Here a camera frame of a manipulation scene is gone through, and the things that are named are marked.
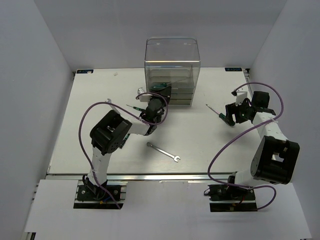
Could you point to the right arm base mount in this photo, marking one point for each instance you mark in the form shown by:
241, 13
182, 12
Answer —
227, 197

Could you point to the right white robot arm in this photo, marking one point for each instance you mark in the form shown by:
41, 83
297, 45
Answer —
276, 156

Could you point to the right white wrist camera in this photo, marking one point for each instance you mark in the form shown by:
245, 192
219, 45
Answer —
240, 96

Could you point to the small black green screwdriver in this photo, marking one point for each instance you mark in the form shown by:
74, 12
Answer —
124, 141

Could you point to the silver wrench near centre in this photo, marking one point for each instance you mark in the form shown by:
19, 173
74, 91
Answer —
175, 158

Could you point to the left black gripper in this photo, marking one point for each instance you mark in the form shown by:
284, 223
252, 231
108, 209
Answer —
166, 91

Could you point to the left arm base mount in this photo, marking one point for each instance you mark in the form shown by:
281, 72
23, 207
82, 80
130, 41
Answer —
86, 199

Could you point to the short green handle screwdriver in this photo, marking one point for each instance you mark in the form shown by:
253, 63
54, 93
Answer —
221, 116

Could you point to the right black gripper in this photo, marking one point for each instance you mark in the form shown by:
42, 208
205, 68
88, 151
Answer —
232, 109

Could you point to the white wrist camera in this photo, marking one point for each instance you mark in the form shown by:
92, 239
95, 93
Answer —
142, 95
240, 96

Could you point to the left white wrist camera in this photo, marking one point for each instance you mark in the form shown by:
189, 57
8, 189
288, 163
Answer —
142, 95

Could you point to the silver wrench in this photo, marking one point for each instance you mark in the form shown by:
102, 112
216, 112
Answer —
113, 107
175, 158

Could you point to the thin black green screwdriver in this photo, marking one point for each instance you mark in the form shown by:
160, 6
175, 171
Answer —
136, 108

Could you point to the blue label left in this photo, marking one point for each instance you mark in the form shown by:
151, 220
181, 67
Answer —
84, 71

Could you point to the clear plastic drawer cabinet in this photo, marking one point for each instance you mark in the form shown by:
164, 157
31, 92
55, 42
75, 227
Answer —
173, 57

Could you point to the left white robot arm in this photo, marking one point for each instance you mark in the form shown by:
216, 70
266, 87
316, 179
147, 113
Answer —
109, 133

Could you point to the long green handle screwdriver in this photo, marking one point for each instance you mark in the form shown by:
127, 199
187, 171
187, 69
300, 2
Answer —
174, 83

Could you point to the silver wrench at left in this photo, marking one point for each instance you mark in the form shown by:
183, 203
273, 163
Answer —
113, 107

